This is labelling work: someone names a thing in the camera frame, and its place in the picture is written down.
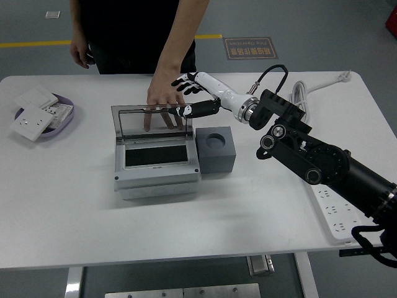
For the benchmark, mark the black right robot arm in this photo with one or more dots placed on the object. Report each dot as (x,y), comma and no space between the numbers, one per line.
(325,161)

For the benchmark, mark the grey metal bracket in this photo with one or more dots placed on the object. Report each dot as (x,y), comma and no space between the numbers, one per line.
(260,265)

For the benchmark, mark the white socket plate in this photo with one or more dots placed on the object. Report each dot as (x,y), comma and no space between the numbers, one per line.
(29,124)

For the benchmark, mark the person's right forearm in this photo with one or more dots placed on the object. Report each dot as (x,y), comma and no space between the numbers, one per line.
(77,21)

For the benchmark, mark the person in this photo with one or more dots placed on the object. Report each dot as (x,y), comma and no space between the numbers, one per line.
(130,31)

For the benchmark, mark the white printed socket panel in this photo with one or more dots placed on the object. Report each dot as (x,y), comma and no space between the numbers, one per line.
(60,111)

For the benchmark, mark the black table control box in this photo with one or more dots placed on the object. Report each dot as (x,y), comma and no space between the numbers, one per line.
(352,252)

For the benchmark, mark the red object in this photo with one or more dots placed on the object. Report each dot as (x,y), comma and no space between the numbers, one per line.
(392,21)

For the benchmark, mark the grey metal base plate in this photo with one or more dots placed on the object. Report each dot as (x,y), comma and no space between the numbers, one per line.
(183,291)

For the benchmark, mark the grey box with clear flap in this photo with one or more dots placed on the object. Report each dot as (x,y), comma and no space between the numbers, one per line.
(155,183)

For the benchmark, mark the white power strip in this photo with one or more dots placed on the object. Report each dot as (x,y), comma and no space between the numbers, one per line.
(335,214)

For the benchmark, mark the person's right hand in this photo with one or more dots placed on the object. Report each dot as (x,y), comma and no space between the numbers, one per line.
(79,54)

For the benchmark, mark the person's left hand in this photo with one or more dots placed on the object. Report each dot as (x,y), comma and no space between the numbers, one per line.
(162,93)

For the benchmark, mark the purple tray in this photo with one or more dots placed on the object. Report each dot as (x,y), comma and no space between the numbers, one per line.
(62,128)

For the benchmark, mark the small grey floor plate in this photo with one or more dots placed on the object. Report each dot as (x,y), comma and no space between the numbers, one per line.
(52,14)

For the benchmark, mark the white table leg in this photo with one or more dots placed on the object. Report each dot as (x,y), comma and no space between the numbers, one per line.
(307,276)
(74,282)

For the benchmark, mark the grey cube with round hole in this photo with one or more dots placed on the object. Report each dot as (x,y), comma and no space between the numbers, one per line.
(217,161)

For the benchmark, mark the white switch plate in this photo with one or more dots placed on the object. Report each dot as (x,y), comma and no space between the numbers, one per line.
(35,96)

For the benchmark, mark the person's left forearm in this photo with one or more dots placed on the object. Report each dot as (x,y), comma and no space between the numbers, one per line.
(183,34)

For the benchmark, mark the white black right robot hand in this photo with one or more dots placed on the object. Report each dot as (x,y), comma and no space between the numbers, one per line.
(229,96)

